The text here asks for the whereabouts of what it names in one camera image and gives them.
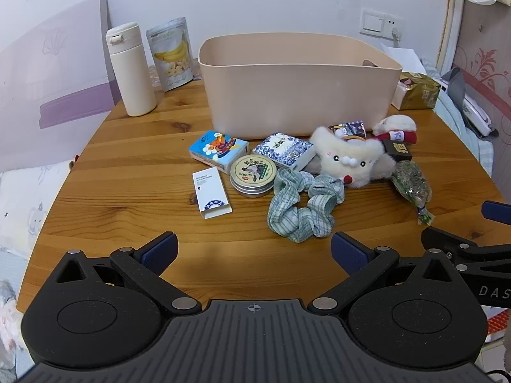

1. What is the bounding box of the green dried-herb packet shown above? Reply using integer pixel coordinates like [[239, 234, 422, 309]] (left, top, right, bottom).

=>
[[391, 161, 435, 226]]

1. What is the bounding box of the white red plush roll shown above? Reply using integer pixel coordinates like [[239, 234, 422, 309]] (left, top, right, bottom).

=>
[[371, 114, 417, 144]]

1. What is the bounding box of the white red-dot small box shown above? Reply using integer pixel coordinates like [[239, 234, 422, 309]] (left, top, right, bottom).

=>
[[192, 168, 232, 220]]

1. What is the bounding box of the purple cartoon small box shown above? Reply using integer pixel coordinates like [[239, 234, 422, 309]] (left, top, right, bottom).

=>
[[328, 120, 366, 140]]

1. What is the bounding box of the blue cartoon card box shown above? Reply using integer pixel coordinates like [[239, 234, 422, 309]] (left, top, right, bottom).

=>
[[189, 131, 248, 174]]

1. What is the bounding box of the blue white porcelain-pattern box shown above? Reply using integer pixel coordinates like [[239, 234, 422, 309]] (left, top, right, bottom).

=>
[[253, 132, 316, 171]]

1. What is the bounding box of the black gold-character box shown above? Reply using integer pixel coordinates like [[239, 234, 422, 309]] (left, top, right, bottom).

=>
[[382, 139, 412, 162]]

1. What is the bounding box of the white plush toy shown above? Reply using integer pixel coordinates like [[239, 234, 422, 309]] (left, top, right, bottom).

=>
[[304, 126, 397, 189]]

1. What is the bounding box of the gold tissue box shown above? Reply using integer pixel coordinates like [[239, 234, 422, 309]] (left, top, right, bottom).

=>
[[392, 72, 441, 111]]

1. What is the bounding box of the green plaid scrunchie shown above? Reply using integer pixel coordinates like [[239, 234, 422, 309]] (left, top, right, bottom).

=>
[[267, 169, 345, 243]]

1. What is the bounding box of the white paper sheet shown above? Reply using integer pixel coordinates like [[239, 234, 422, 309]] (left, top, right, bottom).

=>
[[382, 44, 426, 74]]

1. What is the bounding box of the round metal tin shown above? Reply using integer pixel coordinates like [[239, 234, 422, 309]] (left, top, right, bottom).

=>
[[230, 154, 277, 197]]

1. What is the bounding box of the pink purple headboard panel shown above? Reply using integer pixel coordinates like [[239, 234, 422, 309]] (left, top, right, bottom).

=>
[[0, 0, 120, 171]]

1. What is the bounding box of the cream thermos bottle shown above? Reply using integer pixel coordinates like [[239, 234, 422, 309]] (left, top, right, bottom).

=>
[[106, 22, 157, 117]]

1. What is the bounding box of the beige plastic storage bin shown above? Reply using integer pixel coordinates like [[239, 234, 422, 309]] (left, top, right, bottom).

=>
[[198, 32, 402, 139]]

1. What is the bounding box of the banana chips pouch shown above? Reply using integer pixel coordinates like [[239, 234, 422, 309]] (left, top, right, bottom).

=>
[[146, 17, 194, 92]]

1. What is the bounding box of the white device with grey strap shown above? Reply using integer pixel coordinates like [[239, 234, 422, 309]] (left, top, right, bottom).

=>
[[440, 67, 499, 139]]

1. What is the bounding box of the white wall switch socket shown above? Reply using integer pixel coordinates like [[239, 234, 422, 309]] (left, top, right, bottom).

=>
[[359, 9, 404, 41]]

